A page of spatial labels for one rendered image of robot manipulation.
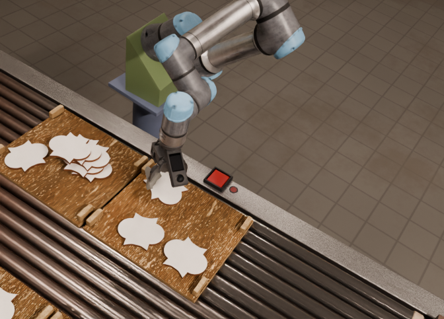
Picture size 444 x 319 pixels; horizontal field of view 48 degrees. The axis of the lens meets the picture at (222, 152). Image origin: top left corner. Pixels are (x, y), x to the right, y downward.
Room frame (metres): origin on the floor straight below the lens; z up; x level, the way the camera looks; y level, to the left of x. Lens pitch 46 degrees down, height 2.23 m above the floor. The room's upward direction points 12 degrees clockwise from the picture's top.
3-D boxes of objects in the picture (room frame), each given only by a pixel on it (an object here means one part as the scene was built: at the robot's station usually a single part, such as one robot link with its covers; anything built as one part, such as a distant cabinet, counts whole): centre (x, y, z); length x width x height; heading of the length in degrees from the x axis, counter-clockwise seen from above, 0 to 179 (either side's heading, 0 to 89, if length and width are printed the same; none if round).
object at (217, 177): (1.14, -0.01, 0.92); 0.06 x 0.06 x 0.01; 68
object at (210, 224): (0.91, 0.11, 0.93); 0.41 x 0.35 x 0.02; 67
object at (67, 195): (1.07, 0.50, 0.93); 0.41 x 0.35 x 0.02; 66
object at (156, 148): (1.00, 0.16, 1.16); 0.09 x 0.08 x 0.12; 35
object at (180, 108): (0.99, 0.14, 1.32); 0.09 x 0.08 x 0.11; 158
